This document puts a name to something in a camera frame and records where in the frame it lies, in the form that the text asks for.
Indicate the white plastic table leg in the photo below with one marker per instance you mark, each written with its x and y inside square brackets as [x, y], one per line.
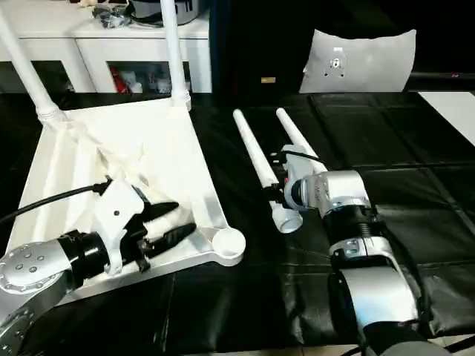
[293, 130]
[174, 55]
[252, 148]
[26, 66]

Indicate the white plastic table top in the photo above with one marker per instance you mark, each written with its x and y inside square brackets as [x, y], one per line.
[167, 148]

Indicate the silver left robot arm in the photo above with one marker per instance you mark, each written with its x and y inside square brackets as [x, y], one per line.
[37, 267]

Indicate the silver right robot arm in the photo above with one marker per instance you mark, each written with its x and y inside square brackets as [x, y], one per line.
[371, 289]

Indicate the black work mat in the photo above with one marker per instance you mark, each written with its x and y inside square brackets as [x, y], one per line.
[408, 167]

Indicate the red box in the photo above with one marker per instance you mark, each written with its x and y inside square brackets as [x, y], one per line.
[118, 79]

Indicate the white cabinet with glass doors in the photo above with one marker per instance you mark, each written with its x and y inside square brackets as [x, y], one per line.
[92, 48]

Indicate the white flat board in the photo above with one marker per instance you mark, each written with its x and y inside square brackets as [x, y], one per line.
[452, 111]

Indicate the black device with red light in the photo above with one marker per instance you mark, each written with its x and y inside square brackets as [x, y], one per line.
[445, 79]

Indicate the grey bag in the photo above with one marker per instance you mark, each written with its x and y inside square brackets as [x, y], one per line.
[185, 11]

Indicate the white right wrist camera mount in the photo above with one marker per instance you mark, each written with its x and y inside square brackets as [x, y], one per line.
[300, 163]

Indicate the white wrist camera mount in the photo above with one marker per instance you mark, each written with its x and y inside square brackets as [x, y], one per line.
[300, 163]
[118, 207]

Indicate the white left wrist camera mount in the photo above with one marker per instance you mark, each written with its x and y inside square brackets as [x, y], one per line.
[118, 207]

